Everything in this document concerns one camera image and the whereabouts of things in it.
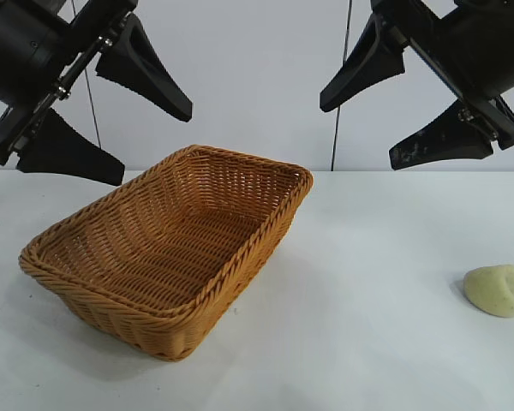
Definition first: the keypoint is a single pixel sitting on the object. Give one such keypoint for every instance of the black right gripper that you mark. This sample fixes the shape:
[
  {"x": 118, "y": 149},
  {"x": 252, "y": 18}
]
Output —
[{"x": 475, "y": 43}]

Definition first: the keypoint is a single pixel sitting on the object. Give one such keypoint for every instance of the brown woven wicker basket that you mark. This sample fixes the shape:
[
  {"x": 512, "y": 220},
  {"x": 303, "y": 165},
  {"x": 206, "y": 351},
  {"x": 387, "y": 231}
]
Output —
[{"x": 175, "y": 240}]

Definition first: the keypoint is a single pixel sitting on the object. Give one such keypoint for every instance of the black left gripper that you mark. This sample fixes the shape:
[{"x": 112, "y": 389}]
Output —
[{"x": 17, "y": 43}]

